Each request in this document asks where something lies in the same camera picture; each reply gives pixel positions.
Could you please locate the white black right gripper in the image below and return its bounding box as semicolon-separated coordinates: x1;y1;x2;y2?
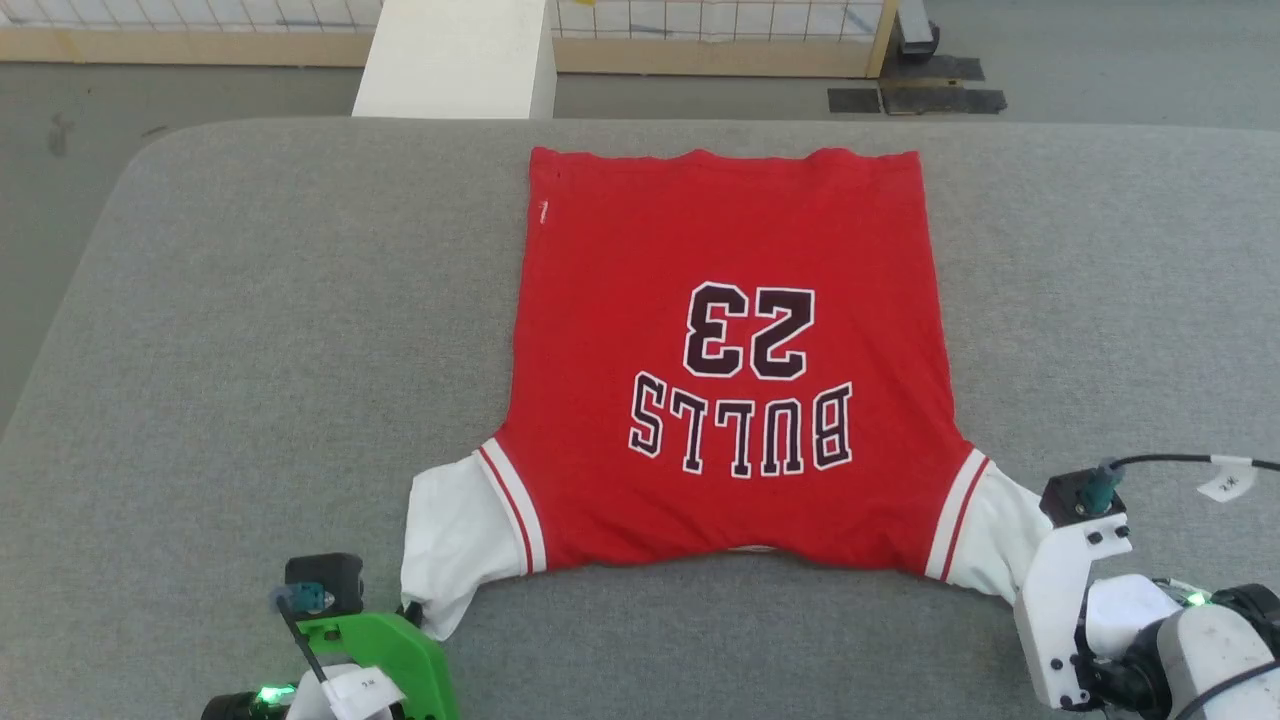
1014;511;1135;712

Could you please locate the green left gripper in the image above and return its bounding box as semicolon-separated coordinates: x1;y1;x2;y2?
295;611;461;720

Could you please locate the red white basketball jersey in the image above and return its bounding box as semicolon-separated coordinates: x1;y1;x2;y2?
400;146;1057;642

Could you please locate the white rectangular pillar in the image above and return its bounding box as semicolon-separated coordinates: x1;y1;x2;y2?
351;0;558;120

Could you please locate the black grey equipment foot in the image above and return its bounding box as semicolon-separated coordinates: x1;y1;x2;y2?
894;0;942;57

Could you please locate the white paper cable tag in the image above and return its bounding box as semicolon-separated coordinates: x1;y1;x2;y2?
319;667;407;720
1196;456;1257;504

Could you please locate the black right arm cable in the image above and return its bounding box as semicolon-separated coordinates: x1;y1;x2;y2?
1105;453;1280;475

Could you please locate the wooden frame wire mesh fence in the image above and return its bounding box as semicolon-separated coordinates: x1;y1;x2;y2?
0;0;902;80

